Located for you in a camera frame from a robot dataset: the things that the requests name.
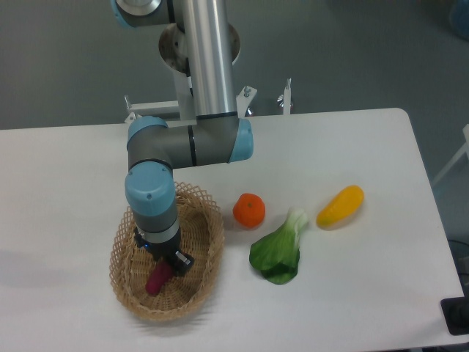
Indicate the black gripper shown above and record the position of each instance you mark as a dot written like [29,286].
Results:
[161,245]

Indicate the purple sweet potato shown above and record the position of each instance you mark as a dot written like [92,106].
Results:
[160,275]

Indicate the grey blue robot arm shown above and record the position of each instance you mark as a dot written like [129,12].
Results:
[218,135]

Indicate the oval wicker basket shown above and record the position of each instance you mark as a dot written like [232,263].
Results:
[202,237]

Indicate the orange tangerine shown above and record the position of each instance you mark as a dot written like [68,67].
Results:
[249,210]

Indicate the green bok choy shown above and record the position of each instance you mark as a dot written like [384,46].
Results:
[276,256]

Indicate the yellow mango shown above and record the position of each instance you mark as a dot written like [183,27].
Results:
[345,204]

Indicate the black device at table edge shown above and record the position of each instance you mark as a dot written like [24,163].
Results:
[455,311]

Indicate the white metal base frame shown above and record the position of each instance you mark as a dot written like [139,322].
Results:
[154,108]

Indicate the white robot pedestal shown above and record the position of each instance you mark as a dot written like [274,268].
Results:
[173,52]

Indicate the white frame at right edge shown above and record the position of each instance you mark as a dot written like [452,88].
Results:
[456,159]

